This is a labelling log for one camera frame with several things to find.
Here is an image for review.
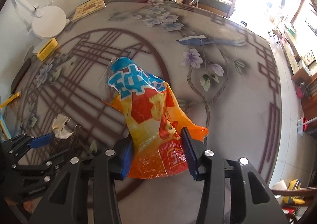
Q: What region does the yellow plastic holder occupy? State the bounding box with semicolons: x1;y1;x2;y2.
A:
36;38;58;61

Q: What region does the framed gold picture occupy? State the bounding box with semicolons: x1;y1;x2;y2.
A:
72;0;106;23

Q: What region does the white round lamp base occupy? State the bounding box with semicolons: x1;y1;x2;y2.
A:
31;5;69;39

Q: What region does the small red waste basket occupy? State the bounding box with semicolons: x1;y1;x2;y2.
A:
296;82;309;100

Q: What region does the orange snack bag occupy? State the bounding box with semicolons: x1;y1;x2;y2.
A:
104;57;208;179

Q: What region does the patterned table cloth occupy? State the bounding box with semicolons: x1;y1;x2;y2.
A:
10;0;283;224

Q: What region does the dark brown snack wrapper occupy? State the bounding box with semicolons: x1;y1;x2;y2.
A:
49;114;82;156

